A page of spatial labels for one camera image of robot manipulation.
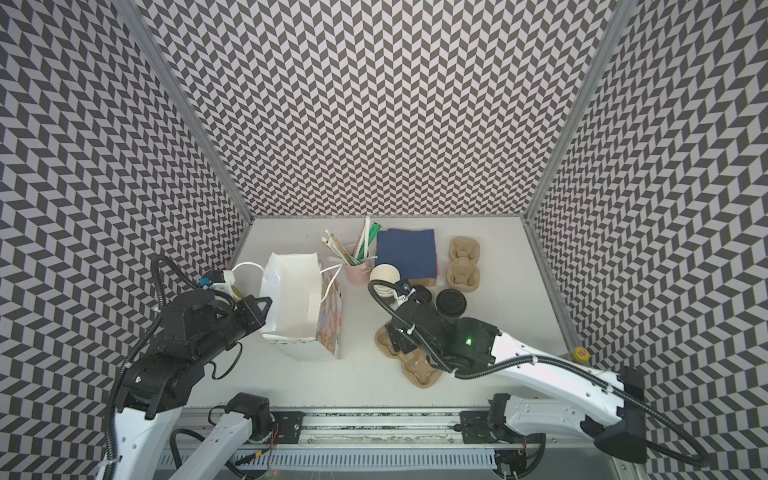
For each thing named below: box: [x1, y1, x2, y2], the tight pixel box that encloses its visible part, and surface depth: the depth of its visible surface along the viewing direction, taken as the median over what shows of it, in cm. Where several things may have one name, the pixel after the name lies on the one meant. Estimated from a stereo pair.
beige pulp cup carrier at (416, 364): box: [375, 324, 443, 389], surface depth 84 cm
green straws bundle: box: [356, 222, 383, 263], surface depth 93 cm
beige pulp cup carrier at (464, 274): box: [447, 236, 481, 293], surface depth 99 cm
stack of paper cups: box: [370, 262, 401, 297], surface depth 89 cm
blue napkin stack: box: [376, 228, 437, 279], surface depth 104 cm
